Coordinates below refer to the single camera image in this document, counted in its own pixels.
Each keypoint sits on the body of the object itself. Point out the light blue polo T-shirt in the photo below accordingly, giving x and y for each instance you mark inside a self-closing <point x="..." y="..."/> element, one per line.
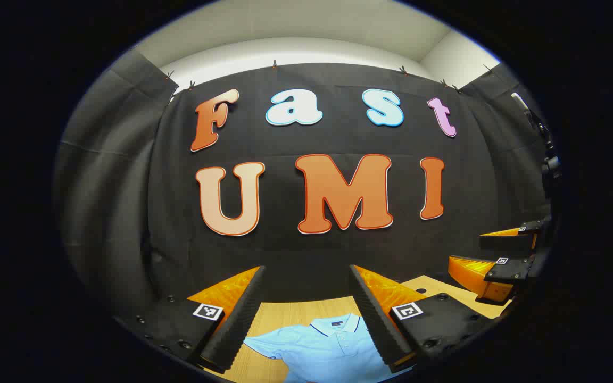
<point x="328" y="351"/>

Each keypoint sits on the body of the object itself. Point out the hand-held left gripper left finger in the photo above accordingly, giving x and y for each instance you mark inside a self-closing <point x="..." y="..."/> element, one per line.
<point x="240" y="319"/>

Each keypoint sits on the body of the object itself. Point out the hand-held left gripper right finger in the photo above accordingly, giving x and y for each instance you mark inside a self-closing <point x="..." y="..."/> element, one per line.
<point x="378" y="324"/>

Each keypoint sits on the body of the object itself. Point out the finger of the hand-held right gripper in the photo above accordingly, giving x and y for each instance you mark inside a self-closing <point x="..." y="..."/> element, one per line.
<point x="506" y="242"/>
<point x="477" y="276"/>

